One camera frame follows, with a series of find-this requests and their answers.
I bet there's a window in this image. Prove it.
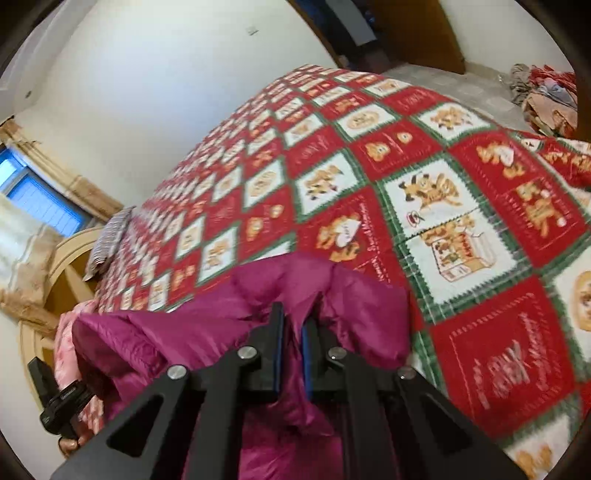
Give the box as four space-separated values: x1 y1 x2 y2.
0 145 90 238

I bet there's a narrow beige floral curtain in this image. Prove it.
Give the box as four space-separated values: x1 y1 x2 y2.
0 121 124 222

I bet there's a pile of colourful clothes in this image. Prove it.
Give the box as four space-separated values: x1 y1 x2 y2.
510 64 579 138

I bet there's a red checked printed bed sheet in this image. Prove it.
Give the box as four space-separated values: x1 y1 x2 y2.
95 65 591 480

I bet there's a magenta puffer jacket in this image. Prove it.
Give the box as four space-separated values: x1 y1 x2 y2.
72 253 413 480

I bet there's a wooden headboard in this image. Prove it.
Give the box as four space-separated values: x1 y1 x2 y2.
19 226 108 370

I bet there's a brown wooden door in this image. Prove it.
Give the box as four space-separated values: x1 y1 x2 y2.
367 0 466 75

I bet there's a striped pillow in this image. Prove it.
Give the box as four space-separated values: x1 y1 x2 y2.
83 206 136 281

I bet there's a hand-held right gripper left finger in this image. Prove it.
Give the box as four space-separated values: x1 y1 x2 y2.
51 302 284 480

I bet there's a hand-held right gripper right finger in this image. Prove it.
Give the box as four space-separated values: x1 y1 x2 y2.
302 318 528 480

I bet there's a brown door frame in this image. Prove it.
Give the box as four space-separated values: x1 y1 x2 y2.
286 0 354 70

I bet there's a pink floral quilt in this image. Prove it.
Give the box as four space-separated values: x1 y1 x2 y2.
54 309 106 437

